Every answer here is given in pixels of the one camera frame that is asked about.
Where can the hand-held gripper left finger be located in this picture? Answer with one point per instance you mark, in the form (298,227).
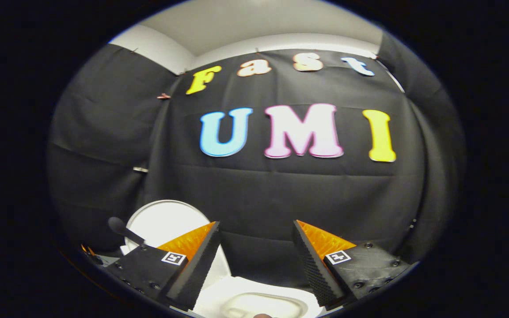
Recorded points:
(197,267)

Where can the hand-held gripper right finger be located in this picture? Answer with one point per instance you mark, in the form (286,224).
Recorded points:
(312,267)

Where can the white toilet lid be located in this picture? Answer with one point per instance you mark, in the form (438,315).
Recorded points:
(166,221)

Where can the black backdrop cloth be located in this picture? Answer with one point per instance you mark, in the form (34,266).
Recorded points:
(281,194)

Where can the black and orange device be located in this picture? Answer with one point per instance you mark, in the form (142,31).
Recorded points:
(90,254)

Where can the small silver clip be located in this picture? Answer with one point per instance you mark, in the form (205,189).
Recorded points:
(140,169)

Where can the small red clip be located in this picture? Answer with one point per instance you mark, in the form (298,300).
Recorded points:
(163,96)

